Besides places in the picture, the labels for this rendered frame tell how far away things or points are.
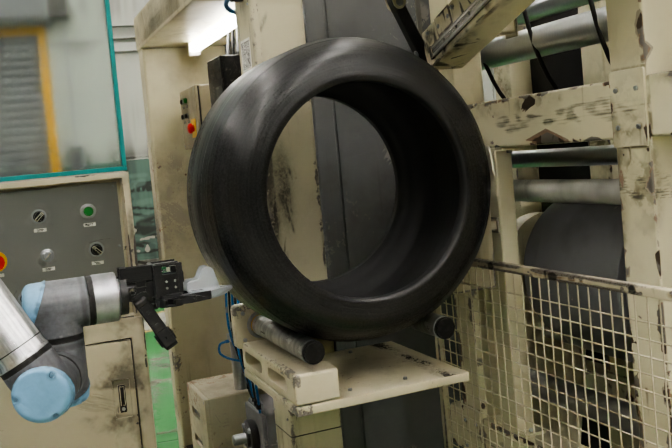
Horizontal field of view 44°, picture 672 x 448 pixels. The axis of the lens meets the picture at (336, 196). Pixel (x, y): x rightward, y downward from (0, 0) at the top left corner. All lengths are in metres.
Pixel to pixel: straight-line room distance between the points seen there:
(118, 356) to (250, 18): 0.92
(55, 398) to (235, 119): 0.56
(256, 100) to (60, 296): 0.49
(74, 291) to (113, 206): 0.72
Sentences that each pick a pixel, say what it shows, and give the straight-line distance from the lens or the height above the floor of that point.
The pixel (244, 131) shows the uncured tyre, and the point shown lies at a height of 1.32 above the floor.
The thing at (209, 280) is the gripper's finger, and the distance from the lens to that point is 1.61.
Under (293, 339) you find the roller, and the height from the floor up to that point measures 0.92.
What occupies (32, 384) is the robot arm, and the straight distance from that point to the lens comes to 1.42.
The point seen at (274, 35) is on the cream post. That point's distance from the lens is 1.95.
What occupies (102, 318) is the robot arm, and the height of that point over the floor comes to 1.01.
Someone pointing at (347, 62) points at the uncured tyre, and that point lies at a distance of 1.59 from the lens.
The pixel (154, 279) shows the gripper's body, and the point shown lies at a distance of 1.57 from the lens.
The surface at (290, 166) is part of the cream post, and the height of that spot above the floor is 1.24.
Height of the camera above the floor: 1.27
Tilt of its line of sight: 3 degrees down
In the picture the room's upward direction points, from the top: 5 degrees counter-clockwise
